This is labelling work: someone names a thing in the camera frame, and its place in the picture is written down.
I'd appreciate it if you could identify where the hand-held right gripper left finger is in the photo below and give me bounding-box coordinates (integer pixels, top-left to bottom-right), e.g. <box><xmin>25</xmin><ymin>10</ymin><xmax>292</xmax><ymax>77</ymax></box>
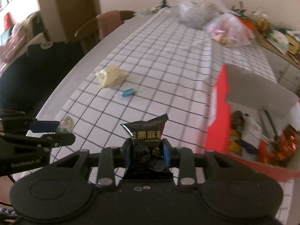
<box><xmin>60</xmin><ymin>138</ymin><xmax>132</xmax><ymax>189</ymax></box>

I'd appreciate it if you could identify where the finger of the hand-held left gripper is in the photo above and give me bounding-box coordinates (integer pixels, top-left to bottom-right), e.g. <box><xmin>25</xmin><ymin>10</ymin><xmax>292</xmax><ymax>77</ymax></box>
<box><xmin>0</xmin><ymin>109</ymin><xmax>61</xmax><ymax>133</ymax></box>
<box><xmin>0</xmin><ymin>132</ymin><xmax>76</xmax><ymax>155</ymax></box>

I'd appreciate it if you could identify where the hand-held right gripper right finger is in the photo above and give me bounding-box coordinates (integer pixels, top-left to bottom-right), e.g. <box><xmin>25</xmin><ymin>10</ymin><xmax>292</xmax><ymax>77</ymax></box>
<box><xmin>162</xmin><ymin>138</ymin><xmax>231</xmax><ymax>189</ymax></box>

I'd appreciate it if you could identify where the black snack packet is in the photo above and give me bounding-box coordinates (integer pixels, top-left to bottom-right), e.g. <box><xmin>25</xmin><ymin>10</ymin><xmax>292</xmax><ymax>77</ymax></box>
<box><xmin>119</xmin><ymin>113</ymin><xmax>174</xmax><ymax>181</ymax></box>

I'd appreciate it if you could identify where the red cardboard box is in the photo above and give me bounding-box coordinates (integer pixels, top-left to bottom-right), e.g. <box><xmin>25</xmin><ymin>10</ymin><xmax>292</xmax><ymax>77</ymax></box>
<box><xmin>203</xmin><ymin>64</ymin><xmax>300</xmax><ymax>182</ymax></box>

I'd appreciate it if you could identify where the dark cloth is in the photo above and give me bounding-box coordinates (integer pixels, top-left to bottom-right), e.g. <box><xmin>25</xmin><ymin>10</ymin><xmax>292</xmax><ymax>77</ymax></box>
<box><xmin>0</xmin><ymin>40</ymin><xmax>85</xmax><ymax>114</ymax></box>

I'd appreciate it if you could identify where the small blue candy packet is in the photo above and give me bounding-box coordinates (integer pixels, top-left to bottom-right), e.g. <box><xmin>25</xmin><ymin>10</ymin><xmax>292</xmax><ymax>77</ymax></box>
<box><xmin>116</xmin><ymin>88</ymin><xmax>137</xmax><ymax>99</ymax></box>

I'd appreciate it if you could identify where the yellow snack packet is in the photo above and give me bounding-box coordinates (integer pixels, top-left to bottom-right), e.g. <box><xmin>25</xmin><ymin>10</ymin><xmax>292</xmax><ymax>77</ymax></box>
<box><xmin>228</xmin><ymin>128</ymin><xmax>243</xmax><ymax>153</ymax></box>

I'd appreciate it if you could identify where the cream snack packet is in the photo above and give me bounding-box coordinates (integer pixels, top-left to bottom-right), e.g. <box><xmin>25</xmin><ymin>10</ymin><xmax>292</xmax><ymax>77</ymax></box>
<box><xmin>94</xmin><ymin>65</ymin><xmax>129</xmax><ymax>89</ymax></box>

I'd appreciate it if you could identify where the pile of patterned cloth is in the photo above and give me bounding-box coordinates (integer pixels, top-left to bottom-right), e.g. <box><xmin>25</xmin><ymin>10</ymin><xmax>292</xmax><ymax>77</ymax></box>
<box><xmin>0</xmin><ymin>11</ymin><xmax>48</xmax><ymax>64</ymax></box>

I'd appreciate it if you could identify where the white checked tablecloth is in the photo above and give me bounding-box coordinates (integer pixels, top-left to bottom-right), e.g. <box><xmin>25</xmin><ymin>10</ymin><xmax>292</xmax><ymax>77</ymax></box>
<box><xmin>10</xmin><ymin>5</ymin><xmax>294</xmax><ymax>225</ymax></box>

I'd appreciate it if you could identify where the wooden chair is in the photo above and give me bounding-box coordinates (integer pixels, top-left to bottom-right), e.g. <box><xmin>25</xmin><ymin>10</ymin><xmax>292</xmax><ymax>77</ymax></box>
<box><xmin>74</xmin><ymin>10</ymin><xmax>137</xmax><ymax>55</ymax></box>

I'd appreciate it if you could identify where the red hanging sign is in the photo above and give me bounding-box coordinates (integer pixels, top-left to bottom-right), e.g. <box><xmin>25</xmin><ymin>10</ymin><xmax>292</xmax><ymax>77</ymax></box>
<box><xmin>4</xmin><ymin>12</ymin><xmax>13</xmax><ymax>31</ymax></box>

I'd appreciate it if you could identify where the pink cloth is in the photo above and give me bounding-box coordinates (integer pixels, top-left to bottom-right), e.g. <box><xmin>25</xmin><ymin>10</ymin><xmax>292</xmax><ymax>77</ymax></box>
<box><xmin>96</xmin><ymin>10</ymin><xmax>123</xmax><ymax>41</ymax></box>

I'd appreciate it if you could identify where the pink plastic bag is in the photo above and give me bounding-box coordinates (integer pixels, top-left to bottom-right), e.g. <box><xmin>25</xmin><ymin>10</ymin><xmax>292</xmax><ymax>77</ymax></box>
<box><xmin>207</xmin><ymin>12</ymin><xmax>255</xmax><ymax>48</ymax></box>

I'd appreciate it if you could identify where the clear plastic bag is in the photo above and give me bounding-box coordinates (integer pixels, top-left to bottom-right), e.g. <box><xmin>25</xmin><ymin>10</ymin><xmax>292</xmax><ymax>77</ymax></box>
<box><xmin>176</xmin><ymin>0</ymin><xmax>224</xmax><ymax>29</ymax></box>

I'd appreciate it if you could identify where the wooden desk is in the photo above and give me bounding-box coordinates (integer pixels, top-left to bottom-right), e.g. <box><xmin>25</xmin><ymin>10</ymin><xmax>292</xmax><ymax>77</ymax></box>
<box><xmin>253</xmin><ymin>27</ymin><xmax>300</xmax><ymax>65</ymax></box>

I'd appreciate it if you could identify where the glass bottle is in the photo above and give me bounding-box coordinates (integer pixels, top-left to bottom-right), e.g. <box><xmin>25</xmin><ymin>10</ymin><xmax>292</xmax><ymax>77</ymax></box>
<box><xmin>256</xmin><ymin>13</ymin><xmax>270</xmax><ymax>32</ymax></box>

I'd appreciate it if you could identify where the pile of books and papers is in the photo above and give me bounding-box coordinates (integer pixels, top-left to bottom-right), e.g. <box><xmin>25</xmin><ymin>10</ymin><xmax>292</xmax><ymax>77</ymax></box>
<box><xmin>267</xmin><ymin>28</ymin><xmax>300</xmax><ymax>55</ymax></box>

